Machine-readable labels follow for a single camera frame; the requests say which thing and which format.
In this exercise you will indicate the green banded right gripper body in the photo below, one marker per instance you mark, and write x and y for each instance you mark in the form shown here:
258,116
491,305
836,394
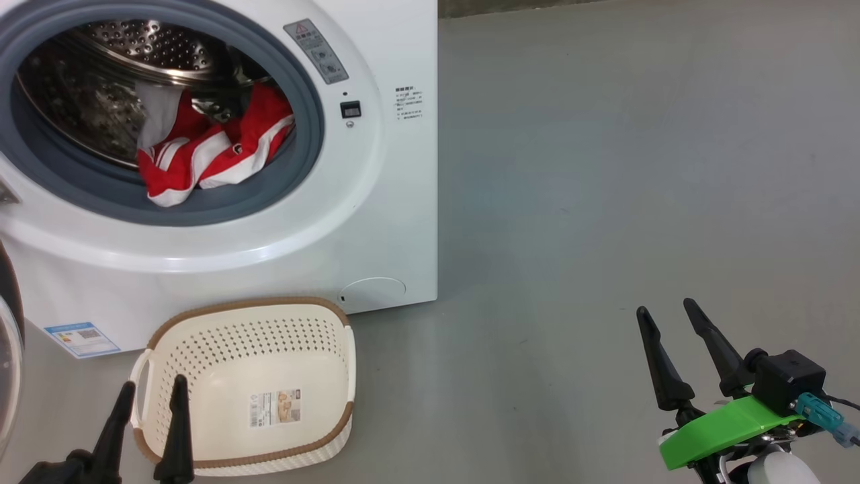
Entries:
725,427

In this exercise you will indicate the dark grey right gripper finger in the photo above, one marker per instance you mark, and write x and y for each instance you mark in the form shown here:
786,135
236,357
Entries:
722,366
668,383

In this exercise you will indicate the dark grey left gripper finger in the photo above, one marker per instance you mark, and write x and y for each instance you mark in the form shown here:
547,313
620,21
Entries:
178,444
114,450

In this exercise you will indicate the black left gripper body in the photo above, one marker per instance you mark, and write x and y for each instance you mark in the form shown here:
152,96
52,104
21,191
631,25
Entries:
64,472

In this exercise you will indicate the black washing machine door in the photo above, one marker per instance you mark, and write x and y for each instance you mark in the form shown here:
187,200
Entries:
15,302

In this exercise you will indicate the red white striped garment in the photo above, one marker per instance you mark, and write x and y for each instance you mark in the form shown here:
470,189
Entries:
262,121

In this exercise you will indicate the cream perforated laundry basket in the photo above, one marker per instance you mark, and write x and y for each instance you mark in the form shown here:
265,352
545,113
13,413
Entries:
222,363

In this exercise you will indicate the printed product label sticker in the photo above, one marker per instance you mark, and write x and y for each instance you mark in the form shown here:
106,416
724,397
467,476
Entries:
275,408

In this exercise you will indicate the white front-load washing machine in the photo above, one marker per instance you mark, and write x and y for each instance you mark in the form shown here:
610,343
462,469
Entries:
376,222

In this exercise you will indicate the washing machine steel drum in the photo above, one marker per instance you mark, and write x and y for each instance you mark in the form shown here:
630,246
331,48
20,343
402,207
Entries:
74,87

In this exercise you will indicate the black door latch socket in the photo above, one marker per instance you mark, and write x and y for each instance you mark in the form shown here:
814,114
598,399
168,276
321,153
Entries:
351,109

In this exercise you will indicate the round white filter cover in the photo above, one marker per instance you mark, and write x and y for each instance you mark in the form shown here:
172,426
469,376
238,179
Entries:
373,294

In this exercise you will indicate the black text decal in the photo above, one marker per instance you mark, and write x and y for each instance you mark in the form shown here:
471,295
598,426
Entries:
408,103

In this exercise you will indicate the grey warning sticker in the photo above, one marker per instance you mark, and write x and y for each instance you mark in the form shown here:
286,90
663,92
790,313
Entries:
316,50

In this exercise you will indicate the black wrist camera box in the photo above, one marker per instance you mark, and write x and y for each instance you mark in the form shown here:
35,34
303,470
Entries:
789,380

